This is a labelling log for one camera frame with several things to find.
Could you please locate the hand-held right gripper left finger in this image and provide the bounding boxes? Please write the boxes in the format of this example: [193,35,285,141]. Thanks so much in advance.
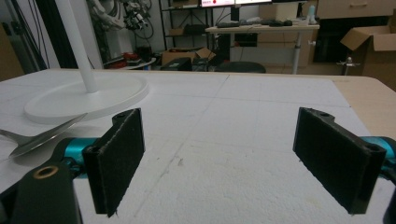
[81,107,147,218]

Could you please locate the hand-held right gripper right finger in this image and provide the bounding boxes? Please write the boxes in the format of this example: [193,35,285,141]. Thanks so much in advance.
[292,106,388,216]

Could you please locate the white round stand with pole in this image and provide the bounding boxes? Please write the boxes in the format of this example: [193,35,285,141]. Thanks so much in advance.
[23,0,150,125]

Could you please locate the metal spoon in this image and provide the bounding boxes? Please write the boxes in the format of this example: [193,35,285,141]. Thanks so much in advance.
[0,112,89,160]

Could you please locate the metal tripod stand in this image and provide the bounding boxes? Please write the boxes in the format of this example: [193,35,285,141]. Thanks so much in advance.
[335,56,361,77]

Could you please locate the white foam mat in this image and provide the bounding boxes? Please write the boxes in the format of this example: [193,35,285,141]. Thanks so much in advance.
[0,68,396,224]

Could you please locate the open cardboard box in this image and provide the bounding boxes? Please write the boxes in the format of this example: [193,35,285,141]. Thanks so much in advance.
[339,24,396,91]

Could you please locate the black case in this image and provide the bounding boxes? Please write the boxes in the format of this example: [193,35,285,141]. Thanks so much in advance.
[160,57,193,72]

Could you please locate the flat cardboard box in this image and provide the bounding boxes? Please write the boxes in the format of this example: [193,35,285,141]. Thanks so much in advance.
[161,46,217,66]

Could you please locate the black round stool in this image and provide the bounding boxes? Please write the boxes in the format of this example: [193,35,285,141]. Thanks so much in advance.
[214,61,267,75]

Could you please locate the light wooden desk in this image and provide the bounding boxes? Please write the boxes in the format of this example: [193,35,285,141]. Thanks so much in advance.
[205,23,321,76]

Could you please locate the white bottle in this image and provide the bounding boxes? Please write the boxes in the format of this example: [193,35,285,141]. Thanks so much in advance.
[305,5,318,25]

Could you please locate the wooden drawer cabinet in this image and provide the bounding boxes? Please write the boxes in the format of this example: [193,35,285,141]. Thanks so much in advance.
[316,0,396,21]

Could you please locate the black metal shelf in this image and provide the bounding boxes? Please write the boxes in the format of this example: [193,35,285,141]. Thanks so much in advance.
[158,0,219,54]

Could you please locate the black keyboard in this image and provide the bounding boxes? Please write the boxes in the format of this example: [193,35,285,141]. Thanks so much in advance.
[216,21,241,29]

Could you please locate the computer monitor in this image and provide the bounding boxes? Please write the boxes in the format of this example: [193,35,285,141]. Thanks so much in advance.
[199,0,236,8]
[234,0,274,6]

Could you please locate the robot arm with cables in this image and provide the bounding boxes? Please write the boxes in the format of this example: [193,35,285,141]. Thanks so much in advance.
[87,0,157,41]

